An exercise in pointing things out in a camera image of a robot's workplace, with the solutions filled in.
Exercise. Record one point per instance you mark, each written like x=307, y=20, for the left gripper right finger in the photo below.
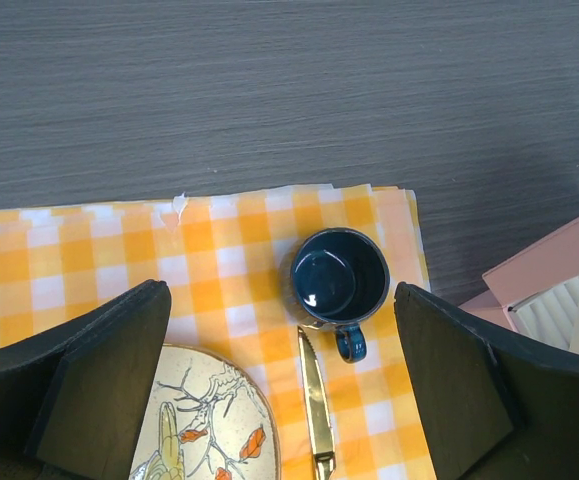
x=493, y=404

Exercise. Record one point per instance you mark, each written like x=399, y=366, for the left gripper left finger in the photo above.
x=73, y=398

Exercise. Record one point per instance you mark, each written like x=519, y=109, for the pink jewelry box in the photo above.
x=536, y=292

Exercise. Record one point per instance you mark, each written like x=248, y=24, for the bird pattern ceramic plate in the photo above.
x=205, y=419

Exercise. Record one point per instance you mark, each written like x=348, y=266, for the gold black knife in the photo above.
x=318, y=418

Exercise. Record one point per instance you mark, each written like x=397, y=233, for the dark blue mug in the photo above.
x=333, y=281

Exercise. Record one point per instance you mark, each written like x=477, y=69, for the yellow checkered cloth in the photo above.
x=220, y=257

